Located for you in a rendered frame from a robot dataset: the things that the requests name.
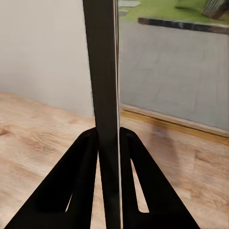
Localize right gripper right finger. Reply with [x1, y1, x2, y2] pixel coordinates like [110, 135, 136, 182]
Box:
[120, 127, 200, 229]

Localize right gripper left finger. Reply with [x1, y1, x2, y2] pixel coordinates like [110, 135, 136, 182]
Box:
[4, 128, 98, 229]

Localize poster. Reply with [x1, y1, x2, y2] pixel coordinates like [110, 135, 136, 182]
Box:
[83, 0, 121, 229]

